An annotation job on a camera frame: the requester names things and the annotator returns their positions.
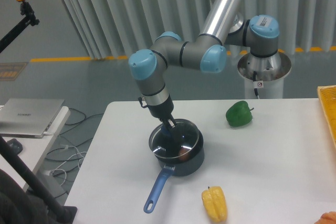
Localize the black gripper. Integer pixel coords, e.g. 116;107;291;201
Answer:
138;96;181;146

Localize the glass pot lid blue knob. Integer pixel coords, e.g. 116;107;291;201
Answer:
149;119;203;164

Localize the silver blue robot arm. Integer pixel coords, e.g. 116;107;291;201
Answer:
128;0;281;131

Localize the brown egg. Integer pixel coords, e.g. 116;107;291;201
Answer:
178;146;190;162

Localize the green bell pepper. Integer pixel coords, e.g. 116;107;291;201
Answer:
225;101;253;127

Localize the yellow bell pepper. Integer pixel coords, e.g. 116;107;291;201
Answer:
201;186;228;223

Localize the white pleated curtain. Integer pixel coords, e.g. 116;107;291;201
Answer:
63;0;335;59

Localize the white side table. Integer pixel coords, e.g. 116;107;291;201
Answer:
0;105;71;193

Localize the black tripod pole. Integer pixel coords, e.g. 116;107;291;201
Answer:
1;136;77;223

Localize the silver laptop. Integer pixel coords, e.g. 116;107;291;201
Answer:
1;98;64;138

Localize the black small object on table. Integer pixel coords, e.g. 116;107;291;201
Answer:
7;138;23;155

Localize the yellow plastic basket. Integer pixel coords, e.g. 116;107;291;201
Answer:
317;85;335;143

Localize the orange object at corner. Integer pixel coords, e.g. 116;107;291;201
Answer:
314;211;336;224

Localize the dark pot blue handle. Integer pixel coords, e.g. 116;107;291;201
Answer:
143;133;204;214

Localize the black cable on floor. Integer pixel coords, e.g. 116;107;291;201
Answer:
44;107;104;162

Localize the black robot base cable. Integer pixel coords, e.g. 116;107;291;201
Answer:
252;70;260;100

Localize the white cable on floor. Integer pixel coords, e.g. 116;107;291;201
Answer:
48;144;87;186

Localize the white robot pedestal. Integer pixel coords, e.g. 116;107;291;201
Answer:
237;52;291;99

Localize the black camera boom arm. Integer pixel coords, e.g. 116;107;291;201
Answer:
1;0;40;52

